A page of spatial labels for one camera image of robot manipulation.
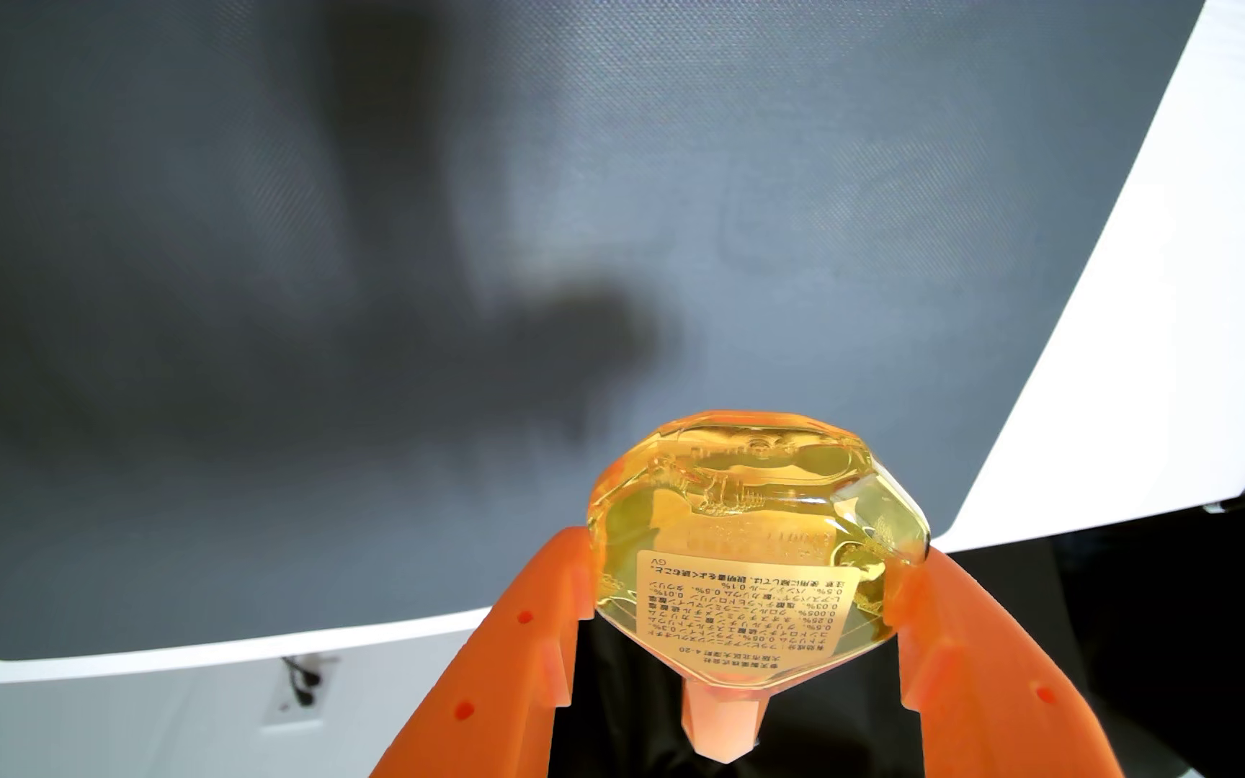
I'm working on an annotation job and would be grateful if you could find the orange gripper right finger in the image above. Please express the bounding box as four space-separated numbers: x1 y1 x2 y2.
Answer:
882 545 1126 778

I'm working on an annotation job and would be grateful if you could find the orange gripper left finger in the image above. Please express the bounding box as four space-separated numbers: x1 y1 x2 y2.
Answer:
372 527 594 778

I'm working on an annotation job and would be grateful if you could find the yellow eyedrops bottle orange cap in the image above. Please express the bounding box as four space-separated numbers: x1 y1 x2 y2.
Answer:
586 408 932 765

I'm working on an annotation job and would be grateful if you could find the dark grey textured mat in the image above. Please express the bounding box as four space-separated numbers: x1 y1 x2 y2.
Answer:
0 0 1210 663

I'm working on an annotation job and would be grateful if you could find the white wall outlet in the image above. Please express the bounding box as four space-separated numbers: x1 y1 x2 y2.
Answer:
260 651 341 734

